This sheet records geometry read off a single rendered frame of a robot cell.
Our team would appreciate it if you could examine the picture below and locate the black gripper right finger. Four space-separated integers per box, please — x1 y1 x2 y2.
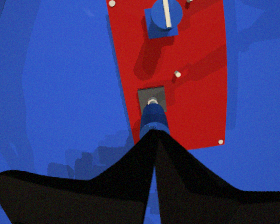
155 129 280 224

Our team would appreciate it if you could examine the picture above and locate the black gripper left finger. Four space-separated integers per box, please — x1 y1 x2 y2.
0 129 159 224

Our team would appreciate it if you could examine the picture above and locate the red circuit board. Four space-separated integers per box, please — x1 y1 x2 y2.
106 0 227 151

